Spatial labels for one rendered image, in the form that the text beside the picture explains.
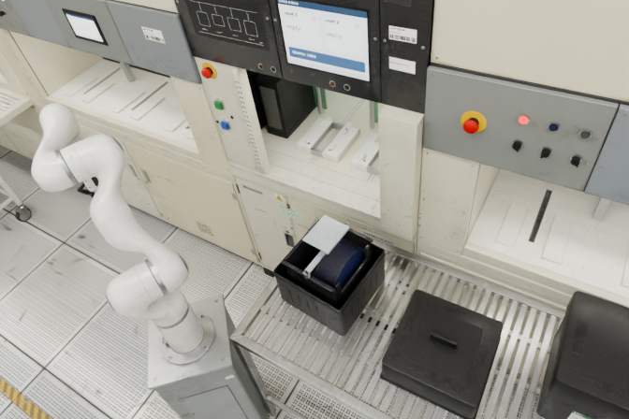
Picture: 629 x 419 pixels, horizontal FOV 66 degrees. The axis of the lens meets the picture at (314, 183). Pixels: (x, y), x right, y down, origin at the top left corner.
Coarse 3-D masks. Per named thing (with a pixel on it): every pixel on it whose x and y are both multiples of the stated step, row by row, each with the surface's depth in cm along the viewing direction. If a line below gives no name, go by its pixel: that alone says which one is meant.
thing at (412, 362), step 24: (408, 312) 153; (432, 312) 152; (456, 312) 151; (408, 336) 147; (432, 336) 144; (456, 336) 146; (480, 336) 145; (384, 360) 143; (408, 360) 142; (432, 360) 141; (456, 360) 141; (480, 360) 140; (408, 384) 143; (432, 384) 137; (456, 384) 136; (480, 384) 135; (456, 408) 137
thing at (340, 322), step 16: (384, 256) 163; (368, 272) 157; (384, 272) 170; (288, 288) 162; (368, 288) 162; (304, 304) 162; (320, 304) 153; (352, 304) 155; (320, 320) 163; (336, 320) 154; (352, 320) 161
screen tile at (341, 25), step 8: (328, 16) 130; (328, 24) 132; (336, 24) 131; (344, 24) 129; (352, 24) 128; (360, 24) 127; (336, 32) 133; (344, 32) 131; (352, 32) 130; (360, 32) 128; (328, 40) 136; (336, 40) 135; (360, 40) 130; (328, 48) 138; (336, 48) 136; (344, 48) 135; (352, 48) 133; (360, 48) 132; (360, 56) 134
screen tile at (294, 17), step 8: (288, 16) 138; (296, 16) 136; (304, 16) 135; (304, 24) 137; (312, 24) 135; (288, 32) 142; (296, 32) 140; (312, 32) 137; (320, 32) 135; (288, 40) 144; (296, 40) 142; (304, 40) 141; (312, 40) 139; (320, 40) 138; (320, 48) 139
